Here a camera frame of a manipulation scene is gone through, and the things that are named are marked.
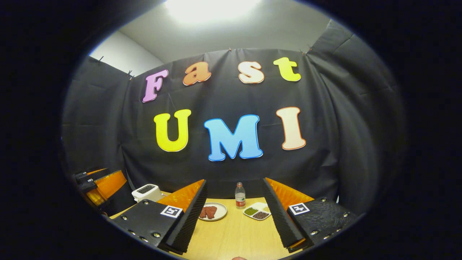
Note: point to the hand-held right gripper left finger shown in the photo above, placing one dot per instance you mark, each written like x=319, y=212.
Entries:
x=189, y=220

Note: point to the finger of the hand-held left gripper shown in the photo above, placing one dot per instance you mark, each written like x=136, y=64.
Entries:
x=110, y=184
x=86, y=174

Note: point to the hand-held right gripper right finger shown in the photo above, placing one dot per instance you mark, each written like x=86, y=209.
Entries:
x=279, y=216

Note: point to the brown meat patty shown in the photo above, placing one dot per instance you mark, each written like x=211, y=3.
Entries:
x=203, y=213
x=212, y=212

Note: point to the white divided dish of beans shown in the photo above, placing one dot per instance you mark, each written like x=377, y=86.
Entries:
x=257, y=212

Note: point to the white round plate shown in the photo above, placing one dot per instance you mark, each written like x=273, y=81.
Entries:
x=221, y=211

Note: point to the white toaster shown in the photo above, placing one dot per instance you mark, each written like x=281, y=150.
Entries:
x=146, y=193

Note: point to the clear bottle with red label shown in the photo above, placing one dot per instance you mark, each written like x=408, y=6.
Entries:
x=240, y=200

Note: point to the black backdrop cloth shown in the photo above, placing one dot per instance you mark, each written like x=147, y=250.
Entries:
x=231, y=169

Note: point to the large ceiling light panel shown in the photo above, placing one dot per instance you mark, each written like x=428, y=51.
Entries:
x=211, y=9

